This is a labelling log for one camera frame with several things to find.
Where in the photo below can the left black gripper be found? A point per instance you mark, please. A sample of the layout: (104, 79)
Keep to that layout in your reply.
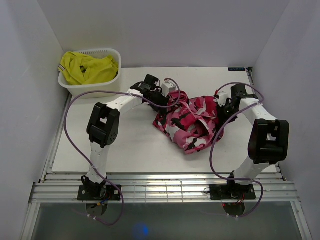
(164, 100)

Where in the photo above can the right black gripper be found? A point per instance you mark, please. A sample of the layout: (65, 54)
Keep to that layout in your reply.
(222, 118)

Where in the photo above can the pink camouflage trousers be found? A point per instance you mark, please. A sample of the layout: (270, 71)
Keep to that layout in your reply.
(192, 124)

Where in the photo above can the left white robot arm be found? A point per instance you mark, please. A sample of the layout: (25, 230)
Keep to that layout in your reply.
(103, 127)

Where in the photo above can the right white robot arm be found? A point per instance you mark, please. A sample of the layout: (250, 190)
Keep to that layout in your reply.
(269, 138)

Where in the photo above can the yellow trousers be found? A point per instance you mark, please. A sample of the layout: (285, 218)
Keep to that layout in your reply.
(82, 69)

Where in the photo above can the blue label sticker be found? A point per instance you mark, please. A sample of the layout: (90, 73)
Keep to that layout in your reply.
(236, 69)

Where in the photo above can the white plastic basket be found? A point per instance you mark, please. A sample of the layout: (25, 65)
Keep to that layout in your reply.
(113, 85)

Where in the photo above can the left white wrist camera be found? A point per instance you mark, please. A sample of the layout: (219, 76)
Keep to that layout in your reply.
(167, 87)

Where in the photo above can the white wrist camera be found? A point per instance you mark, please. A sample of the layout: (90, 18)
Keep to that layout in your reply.
(221, 98)
(167, 87)

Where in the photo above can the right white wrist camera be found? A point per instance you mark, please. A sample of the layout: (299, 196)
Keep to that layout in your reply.
(221, 98)

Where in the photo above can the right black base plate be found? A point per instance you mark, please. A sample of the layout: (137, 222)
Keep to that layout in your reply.
(228, 192)

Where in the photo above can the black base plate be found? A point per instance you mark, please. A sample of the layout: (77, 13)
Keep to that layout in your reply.
(228, 192)
(107, 193)

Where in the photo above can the aluminium rail frame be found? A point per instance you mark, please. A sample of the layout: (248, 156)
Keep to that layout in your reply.
(160, 188)

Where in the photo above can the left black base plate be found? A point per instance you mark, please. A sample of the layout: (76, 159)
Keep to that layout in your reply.
(107, 193)

